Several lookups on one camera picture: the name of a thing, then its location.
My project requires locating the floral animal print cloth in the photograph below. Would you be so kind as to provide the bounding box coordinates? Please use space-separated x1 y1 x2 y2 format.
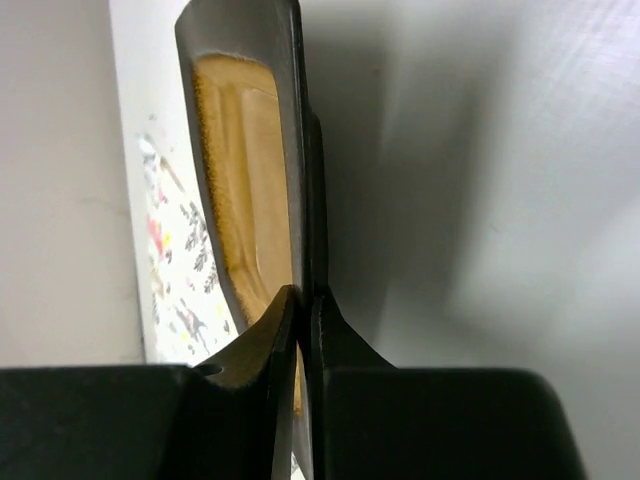
136 134 238 366

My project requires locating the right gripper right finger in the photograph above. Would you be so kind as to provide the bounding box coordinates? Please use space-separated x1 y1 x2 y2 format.
303 294 587 479

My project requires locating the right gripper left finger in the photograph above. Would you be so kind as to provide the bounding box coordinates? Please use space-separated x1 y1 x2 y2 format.
1 286 299 479

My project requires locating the square yellow black plate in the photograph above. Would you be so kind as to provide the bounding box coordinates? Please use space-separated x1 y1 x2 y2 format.
175 1 317 479

